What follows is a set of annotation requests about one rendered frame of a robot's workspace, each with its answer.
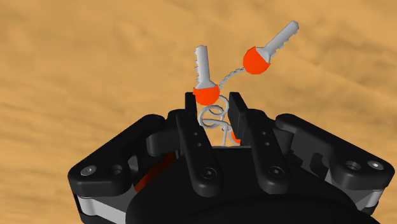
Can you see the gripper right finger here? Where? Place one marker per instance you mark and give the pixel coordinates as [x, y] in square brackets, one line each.
[266, 149]

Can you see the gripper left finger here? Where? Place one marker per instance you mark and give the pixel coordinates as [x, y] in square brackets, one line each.
[198, 149]

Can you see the silver keys with orange heads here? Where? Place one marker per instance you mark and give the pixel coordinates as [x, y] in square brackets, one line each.
[203, 69]

